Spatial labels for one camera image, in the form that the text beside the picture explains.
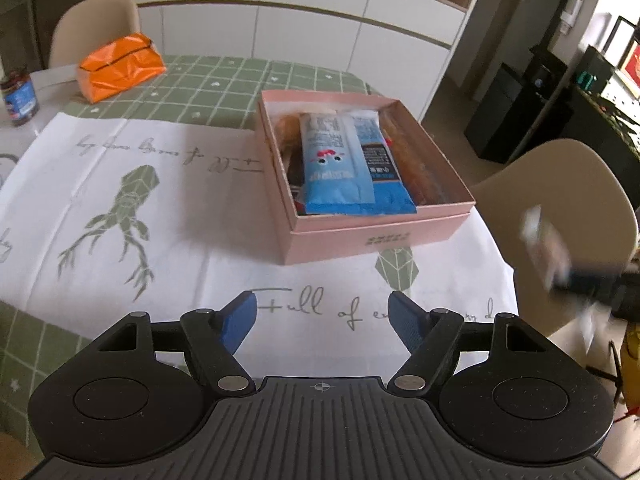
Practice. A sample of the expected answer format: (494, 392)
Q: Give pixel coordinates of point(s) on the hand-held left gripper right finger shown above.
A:
(405, 320)

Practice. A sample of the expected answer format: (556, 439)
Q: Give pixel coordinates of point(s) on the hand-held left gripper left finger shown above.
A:
(240, 320)

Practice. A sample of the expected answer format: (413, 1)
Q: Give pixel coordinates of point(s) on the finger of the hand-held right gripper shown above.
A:
(600, 287)

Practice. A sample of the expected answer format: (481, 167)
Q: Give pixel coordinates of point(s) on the pink cardboard box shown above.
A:
(350, 245)

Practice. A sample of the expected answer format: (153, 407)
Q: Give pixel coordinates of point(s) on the blue snack packet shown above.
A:
(385, 130)
(335, 180)

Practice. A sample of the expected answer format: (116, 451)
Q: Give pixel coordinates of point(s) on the black stand legs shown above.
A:
(612, 365)

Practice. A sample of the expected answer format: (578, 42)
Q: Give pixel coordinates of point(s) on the yellow object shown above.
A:
(631, 360)

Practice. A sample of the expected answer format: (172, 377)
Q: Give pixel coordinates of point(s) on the beige chair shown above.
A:
(550, 185)
(95, 20)

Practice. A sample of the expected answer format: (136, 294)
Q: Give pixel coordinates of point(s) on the dark console table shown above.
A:
(605, 120)

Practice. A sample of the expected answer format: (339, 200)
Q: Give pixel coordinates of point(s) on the black water dispenser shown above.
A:
(520, 105)

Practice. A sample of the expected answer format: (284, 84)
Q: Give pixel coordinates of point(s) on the framed pictures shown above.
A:
(627, 60)

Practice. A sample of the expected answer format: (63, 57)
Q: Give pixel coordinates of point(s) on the orange paper bag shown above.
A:
(120, 70)

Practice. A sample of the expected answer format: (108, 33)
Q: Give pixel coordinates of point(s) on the blue label glass jar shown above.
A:
(20, 102)

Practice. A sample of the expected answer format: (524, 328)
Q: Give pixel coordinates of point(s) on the white sideboard cabinet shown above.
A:
(300, 10)

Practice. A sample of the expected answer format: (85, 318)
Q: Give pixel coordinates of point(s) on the white wall intercom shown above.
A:
(571, 12)

